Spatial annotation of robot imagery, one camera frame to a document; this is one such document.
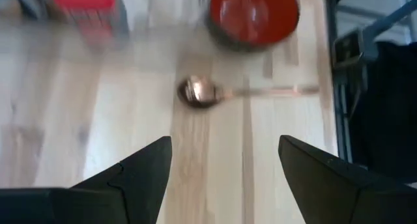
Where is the long rose gold spoon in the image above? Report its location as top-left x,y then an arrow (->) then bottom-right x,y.
176,74 -> 321,109

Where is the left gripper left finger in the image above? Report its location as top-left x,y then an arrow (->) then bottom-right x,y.
0,135 -> 173,224

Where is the red and black bowl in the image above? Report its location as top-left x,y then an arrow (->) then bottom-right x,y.
204,0 -> 301,53

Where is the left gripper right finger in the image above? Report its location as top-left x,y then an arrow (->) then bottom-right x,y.
278,135 -> 417,224

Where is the small red patterned box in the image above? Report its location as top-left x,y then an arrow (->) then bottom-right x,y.
50,0 -> 130,54

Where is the large black object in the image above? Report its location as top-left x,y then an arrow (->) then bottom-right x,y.
350,40 -> 417,184

